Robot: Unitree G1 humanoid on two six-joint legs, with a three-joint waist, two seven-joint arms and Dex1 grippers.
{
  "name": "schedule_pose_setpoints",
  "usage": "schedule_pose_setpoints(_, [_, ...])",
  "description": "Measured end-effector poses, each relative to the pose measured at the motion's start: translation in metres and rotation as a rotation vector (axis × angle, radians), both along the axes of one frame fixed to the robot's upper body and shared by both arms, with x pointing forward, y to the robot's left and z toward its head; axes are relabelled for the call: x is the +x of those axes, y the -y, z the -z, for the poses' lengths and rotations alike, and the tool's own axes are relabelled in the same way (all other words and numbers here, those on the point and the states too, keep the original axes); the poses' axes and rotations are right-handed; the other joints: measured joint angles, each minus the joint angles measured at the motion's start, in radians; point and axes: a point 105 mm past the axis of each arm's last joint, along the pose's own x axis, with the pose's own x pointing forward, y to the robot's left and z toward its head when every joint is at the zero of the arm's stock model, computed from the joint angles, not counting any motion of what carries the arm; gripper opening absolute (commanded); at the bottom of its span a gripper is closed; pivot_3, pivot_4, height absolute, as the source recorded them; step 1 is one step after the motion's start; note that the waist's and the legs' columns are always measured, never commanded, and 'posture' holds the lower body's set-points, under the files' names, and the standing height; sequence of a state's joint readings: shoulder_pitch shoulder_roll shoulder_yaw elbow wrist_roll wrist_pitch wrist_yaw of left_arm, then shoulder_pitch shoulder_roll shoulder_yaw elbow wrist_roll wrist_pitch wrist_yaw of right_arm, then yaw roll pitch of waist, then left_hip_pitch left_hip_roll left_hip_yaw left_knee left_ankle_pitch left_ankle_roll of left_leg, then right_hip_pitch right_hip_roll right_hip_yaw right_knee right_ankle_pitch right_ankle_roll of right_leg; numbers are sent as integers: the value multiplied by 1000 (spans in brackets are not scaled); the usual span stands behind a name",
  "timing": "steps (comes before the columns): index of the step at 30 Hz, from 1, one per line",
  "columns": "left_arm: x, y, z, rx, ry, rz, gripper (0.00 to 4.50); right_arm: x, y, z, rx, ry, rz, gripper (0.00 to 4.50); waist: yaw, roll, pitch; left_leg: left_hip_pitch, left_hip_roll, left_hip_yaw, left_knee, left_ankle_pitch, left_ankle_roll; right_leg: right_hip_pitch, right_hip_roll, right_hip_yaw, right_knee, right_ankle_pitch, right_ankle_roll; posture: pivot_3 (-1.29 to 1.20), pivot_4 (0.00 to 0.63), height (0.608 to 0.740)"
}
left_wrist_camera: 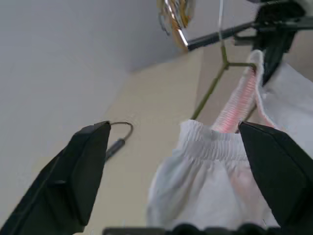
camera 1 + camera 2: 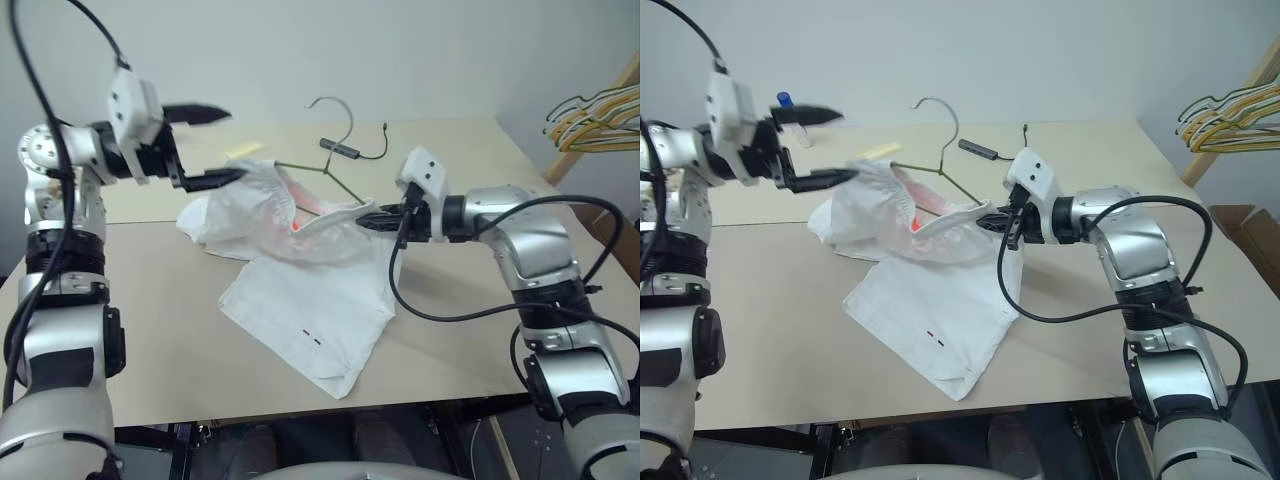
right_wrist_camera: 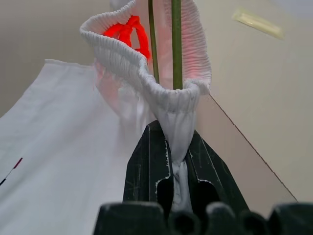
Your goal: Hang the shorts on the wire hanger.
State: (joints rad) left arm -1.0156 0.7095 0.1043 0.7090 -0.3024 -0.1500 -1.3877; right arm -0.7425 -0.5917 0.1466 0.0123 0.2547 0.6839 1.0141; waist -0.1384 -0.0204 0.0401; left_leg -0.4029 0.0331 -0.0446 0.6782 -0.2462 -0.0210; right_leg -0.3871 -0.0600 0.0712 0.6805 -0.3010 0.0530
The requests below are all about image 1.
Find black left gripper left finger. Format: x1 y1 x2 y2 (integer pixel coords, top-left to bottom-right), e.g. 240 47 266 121
0 120 111 235

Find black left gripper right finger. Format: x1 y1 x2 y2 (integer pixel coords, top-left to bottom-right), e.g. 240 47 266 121
238 121 313 235

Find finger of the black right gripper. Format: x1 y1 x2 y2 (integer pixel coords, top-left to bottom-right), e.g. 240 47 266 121
263 48 291 86

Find olive wire hanger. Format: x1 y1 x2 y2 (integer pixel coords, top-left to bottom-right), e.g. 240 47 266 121
190 0 257 128

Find white cloth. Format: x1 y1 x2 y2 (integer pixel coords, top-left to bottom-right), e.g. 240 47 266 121
146 48 313 235

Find black rack bar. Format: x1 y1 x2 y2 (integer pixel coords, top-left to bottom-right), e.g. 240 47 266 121
187 21 260 51

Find grey USB hub with cable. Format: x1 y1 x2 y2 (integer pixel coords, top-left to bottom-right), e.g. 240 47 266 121
105 121 134 161

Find bundle of wire hangers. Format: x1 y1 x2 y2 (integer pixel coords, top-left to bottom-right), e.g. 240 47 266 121
157 0 196 49

